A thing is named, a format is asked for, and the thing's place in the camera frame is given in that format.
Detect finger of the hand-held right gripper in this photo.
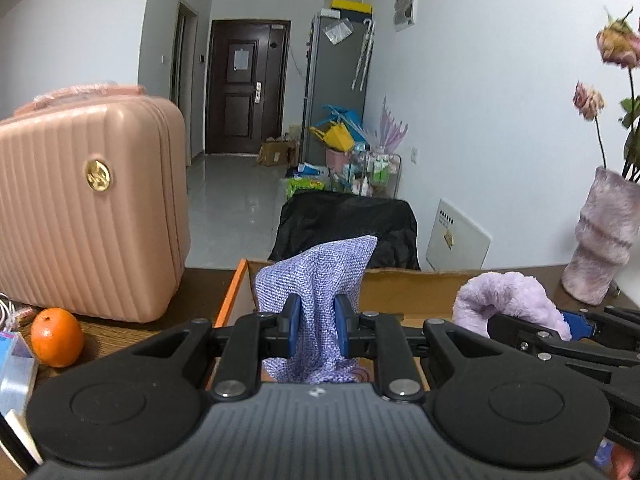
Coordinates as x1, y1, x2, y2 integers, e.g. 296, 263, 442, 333
562, 306, 640, 348
487, 312, 640, 386

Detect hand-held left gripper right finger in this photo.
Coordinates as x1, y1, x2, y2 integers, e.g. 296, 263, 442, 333
334, 294, 496, 402

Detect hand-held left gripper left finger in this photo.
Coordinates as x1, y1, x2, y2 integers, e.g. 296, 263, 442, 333
132, 294, 302, 402

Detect lavender drawstring pouch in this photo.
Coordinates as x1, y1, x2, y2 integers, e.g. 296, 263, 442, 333
255, 235, 378, 385

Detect red cardboard box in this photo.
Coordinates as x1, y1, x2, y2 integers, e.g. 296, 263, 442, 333
206, 258, 501, 391

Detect purple fluffy plush item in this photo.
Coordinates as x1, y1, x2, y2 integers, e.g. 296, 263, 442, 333
453, 271, 572, 341

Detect purple textured vase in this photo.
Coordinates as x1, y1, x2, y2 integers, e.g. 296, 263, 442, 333
561, 166, 640, 306

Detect green and white packets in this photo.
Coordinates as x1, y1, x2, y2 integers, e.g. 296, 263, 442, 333
285, 162, 331, 198

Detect white flat panel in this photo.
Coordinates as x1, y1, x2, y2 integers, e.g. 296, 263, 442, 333
426, 198, 493, 271

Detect pink bucket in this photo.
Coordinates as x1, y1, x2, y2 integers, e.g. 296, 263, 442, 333
325, 147, 353, 173

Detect purple decorative wings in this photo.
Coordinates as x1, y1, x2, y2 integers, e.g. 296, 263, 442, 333
370, 96, 410, 153

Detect blue plastic stool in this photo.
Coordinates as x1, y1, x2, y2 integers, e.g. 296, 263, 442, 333
321, 104, 366, 128

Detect dark brown door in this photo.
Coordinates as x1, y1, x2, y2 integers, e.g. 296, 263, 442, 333
205, 19, 292, 156

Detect grey refrigerator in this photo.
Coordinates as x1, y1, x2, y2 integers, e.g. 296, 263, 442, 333
300, 12, 376, 168

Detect pink ribbed suitcase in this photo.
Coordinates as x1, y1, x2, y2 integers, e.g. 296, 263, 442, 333
0, 84, 192, 324

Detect orange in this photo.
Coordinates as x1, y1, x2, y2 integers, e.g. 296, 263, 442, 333
30, 307, 84, 368

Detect white folded umbrella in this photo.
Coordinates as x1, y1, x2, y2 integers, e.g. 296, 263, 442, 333
351, 17, 376, 92

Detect dried rose bouquet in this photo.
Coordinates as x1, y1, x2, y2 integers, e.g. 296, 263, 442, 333
572, 6, 640, 183

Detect blue tissue packet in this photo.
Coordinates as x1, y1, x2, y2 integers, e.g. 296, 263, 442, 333
0, 331, 40, 413

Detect yellow box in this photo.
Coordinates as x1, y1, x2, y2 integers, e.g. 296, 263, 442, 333
331, 0, 374, 15

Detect white electrical panel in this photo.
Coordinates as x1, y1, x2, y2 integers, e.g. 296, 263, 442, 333
392, 0, 419, 32

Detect wire storage cart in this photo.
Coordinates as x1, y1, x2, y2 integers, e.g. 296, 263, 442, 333
345, 150, 402, 198

